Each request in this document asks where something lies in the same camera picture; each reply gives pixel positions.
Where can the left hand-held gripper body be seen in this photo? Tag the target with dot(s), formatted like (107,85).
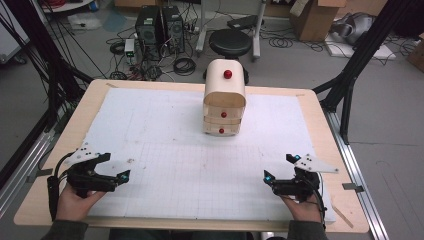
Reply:
(87,180)

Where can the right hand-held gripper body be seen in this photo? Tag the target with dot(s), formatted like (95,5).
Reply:
(300,186)

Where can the person's right hand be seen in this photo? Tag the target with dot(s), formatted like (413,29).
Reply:
(305,211)

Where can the person's left hand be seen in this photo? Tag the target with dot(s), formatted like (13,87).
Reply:
(73,206)

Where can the grey metal clip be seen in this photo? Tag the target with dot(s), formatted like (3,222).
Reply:
(352,187)
(40,174)

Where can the thin wooden stick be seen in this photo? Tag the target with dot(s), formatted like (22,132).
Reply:
(342,216)

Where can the white grid mat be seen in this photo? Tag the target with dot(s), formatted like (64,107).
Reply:
(173,160)

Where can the small wooden drawer cabinet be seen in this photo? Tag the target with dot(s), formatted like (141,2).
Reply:
(224,88)

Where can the small white power box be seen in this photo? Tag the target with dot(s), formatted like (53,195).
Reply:
(129,48)

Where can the white foam board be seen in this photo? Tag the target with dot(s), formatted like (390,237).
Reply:
(346,50)

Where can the white desk leg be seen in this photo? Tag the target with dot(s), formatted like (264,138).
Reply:
(257,33)
(201,30)

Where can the black round stool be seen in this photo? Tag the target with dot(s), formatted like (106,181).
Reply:
(230,41)

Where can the black computer tower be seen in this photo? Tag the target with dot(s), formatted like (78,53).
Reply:
(146,30)
(173,28)

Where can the open cardboard box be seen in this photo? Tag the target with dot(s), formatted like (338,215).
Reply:
(313,20)

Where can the grey bag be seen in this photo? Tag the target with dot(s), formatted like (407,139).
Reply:
(355,28)

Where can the black flat tray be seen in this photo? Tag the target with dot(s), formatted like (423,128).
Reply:
(245,21)

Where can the white cabinet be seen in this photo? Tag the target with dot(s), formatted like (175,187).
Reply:
(10,33)

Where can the brown cardboard box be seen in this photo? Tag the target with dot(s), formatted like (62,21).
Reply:
(416,55)

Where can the aluminium rail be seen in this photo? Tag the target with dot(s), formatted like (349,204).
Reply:
(360,180)
(23,166)

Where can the black metal frame stand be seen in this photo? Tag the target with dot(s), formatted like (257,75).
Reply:
(50,66)
(360,53)

